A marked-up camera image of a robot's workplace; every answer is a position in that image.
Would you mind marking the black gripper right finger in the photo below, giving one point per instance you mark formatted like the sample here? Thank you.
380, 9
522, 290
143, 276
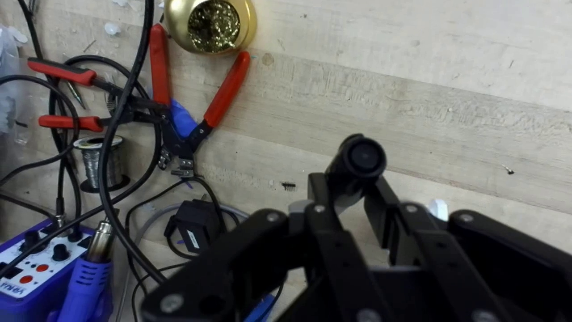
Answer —
475, 262

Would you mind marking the blue soldering station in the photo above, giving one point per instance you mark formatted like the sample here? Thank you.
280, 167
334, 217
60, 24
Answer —
28, 274

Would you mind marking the small black adapter box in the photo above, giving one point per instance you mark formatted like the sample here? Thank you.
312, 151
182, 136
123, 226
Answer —
193, 226

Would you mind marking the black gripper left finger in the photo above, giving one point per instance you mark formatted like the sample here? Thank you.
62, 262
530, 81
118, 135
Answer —
237, 269

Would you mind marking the black grey Sharpie marker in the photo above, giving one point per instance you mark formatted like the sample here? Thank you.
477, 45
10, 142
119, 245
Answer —
359, 158

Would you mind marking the gold dome tip cleaner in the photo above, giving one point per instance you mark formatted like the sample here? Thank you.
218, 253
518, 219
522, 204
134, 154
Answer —
211, 27

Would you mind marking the tiny dark screw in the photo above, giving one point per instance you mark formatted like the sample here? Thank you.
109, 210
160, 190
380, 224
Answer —
507, 170

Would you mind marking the small black screw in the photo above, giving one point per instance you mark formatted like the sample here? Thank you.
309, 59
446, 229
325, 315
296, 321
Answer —
287, 185

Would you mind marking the clear plastic bag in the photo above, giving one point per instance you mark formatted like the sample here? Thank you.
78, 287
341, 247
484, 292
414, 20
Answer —
9, 77

